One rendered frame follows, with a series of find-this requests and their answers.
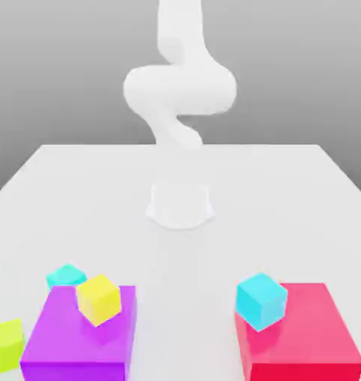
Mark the small turquoise cube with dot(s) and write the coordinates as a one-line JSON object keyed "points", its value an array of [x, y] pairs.
{"points": [[65, 275]]}

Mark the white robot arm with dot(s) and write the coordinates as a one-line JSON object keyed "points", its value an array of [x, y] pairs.
{"points": [[180, 89]]}

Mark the small cyan cube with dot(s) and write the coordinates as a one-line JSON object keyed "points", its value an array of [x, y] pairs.
{"points": [[260, 300]]}

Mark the small yellow cube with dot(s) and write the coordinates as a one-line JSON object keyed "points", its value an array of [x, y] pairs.
{"points": [[98, 299]]}

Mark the small lime cube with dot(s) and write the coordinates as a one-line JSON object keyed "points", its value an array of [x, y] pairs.
{"points": [[4, 345]]}

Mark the large red box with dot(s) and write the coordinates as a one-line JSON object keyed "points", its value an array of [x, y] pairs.
{"points": [[311, 336]]}

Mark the large purple box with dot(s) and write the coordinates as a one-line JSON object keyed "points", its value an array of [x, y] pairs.
{"points": [[64, 339]]}

